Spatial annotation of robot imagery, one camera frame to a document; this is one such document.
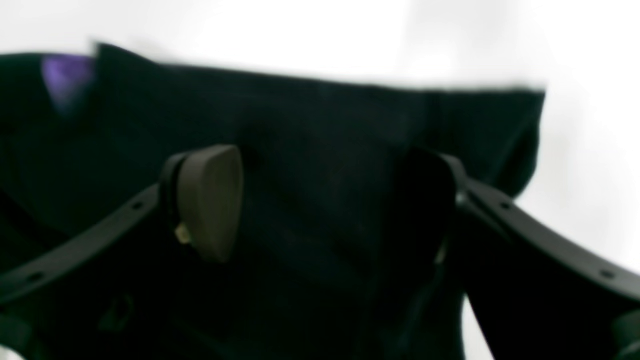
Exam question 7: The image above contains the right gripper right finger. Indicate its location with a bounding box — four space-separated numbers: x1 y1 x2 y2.
400 148 640 360

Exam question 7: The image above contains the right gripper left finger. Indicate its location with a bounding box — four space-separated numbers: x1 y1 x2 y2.
1 145 244 306

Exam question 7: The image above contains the black t-shirt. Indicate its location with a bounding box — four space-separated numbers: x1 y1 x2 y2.
1 44 546 360

